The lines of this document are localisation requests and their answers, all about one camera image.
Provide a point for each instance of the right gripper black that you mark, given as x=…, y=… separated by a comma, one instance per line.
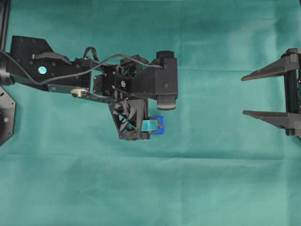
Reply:
x=288, y=66

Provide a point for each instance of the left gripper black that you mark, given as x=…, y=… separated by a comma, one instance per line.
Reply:
x=130, y=119

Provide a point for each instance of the blue block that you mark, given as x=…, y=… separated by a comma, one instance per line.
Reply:
x=162, y=126

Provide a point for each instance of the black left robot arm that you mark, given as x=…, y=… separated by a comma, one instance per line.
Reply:
x=125, y=87

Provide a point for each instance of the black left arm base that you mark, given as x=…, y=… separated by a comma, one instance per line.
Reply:
x=7, y=116

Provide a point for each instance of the green table cloth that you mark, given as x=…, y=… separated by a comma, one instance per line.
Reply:
x=213, y=166

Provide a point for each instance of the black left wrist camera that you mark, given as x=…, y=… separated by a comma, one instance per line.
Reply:
x=158, y=81

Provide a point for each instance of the black frame rail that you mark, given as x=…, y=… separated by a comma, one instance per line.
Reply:
x=4, y=14

